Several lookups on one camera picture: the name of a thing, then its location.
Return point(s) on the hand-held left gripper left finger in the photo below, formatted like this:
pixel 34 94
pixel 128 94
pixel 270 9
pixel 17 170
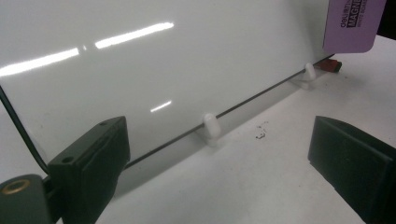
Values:
pixel 87 168

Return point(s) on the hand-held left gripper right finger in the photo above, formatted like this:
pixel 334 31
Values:
pixel 358 165

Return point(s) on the purple whiteboard eraser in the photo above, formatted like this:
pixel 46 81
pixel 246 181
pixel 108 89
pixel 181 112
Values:
pixel 351 34

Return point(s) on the white whiteboard with black edge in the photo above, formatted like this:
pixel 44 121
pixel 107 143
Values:
pixel 186 68

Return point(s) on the dark red block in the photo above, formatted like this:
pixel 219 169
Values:
pixel 330 64

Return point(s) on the white plastic board stand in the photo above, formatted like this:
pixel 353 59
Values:
pixel 211 124
pixel 310 71

